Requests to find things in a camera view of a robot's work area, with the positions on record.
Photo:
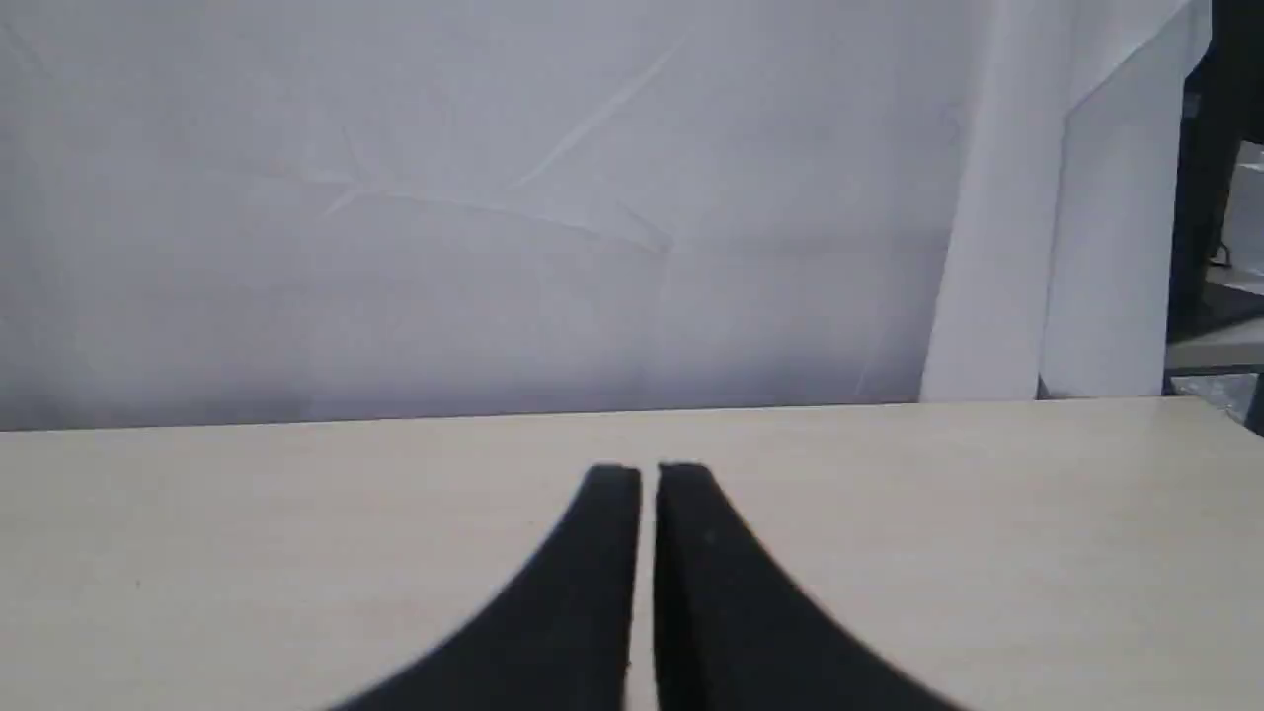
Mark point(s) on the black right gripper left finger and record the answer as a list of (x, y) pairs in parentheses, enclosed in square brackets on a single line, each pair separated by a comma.
[(557, 636)]

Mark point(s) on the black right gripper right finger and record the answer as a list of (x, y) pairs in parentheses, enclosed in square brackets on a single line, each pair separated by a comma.
[(733, 632)]

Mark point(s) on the white backdrop sheet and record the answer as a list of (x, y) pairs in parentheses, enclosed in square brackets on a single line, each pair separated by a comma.
[(280, 211)]

